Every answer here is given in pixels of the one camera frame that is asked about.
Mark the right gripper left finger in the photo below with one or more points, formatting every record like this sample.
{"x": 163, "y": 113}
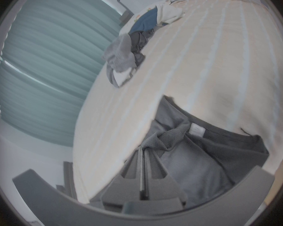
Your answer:
{"x": 125, "y": 182}

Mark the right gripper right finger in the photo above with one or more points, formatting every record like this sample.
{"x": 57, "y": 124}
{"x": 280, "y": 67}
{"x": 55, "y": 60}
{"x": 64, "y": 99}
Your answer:
{"x": 162, "y": 182}

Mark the black T-shirt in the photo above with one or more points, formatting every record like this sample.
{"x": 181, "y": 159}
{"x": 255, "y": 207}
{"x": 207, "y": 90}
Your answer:
{"x": 202, "y": 154}

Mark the bed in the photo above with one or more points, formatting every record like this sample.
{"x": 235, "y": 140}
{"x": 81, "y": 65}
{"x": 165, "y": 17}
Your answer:
{"x": 202, "y": 67}

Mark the pile of clothes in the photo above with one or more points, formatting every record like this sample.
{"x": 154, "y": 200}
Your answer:
{"x": 122, "y": 53}

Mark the dark grey chest of drawers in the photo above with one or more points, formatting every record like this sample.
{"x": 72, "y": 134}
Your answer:
{"x": 68, "y": 178}

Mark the blue-green curtain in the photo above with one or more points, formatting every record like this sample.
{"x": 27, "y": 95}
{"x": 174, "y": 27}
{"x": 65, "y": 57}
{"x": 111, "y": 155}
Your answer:
{"x": 61, "y": 27}
{"x": 37, "y": 102}

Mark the white printed pillow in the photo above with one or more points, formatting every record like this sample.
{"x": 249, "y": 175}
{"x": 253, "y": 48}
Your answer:
{"x": 132, "y": 20}

